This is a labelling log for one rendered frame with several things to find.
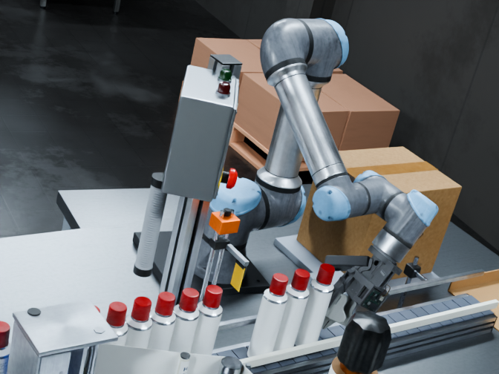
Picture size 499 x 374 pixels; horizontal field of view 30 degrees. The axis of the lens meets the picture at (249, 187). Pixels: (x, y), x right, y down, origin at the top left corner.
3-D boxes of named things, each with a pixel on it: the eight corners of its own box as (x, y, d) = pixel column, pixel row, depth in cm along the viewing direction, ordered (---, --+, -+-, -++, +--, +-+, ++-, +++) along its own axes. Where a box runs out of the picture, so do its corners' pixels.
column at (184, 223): (157, 356, 199) (223, 63, 170) (147, 343, 202) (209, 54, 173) (175, 352, 201) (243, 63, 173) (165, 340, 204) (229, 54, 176)
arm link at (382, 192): (345, 171, 205) (380, 197, 198) (379, 165, 212) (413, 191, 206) (334, 200, 208) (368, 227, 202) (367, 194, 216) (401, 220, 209)
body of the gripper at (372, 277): (356, 306, 197) (390, 261, 196) (332, 284, 203) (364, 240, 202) (374, 316, 203) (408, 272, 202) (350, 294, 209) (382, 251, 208)
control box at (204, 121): (160, 193, 166) (180, 95, 158) (168, 154, 181) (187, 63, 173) (215, 204, 167) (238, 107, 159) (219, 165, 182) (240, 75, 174)
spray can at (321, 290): (301, 354, 202) (324, 274, 194) (288, 339, 206) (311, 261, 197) (320, 350, 205) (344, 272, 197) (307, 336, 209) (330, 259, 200)
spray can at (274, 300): (255, 367, 194) (278, 286, 186) (241, 352, 198) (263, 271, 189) (275, 362, 197) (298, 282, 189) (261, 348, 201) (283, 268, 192)
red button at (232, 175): (222, 171, 166) (238, 174, 166) (223, 162, 169) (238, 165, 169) (217, 190, 167) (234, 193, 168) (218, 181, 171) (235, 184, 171)
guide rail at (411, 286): (108, 353, 177) (110, 347, 176) (105, 349, 177) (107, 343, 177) (483, 275, 240) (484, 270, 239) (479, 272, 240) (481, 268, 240)
